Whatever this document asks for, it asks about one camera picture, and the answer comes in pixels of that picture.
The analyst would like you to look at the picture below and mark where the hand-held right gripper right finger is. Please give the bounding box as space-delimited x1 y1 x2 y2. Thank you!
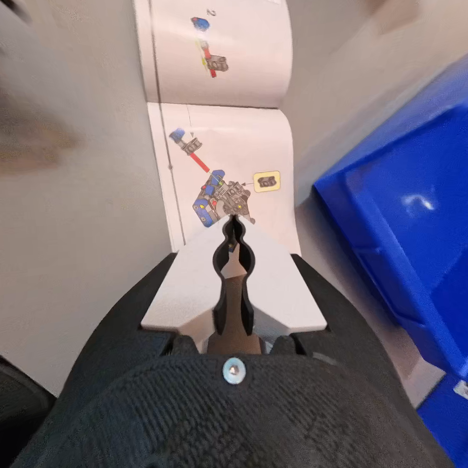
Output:
236 216 327 335

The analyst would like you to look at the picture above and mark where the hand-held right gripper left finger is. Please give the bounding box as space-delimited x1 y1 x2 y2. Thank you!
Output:
141 216 233 351

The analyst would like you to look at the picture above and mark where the lego instruction booklet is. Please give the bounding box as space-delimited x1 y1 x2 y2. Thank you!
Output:
132 0 302 256

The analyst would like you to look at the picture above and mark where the large blue plastic bin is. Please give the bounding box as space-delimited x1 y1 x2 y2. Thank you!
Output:
312 53 468 382

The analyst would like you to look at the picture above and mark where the small blue plastic bin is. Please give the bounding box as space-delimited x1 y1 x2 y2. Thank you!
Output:
416 371 468 468

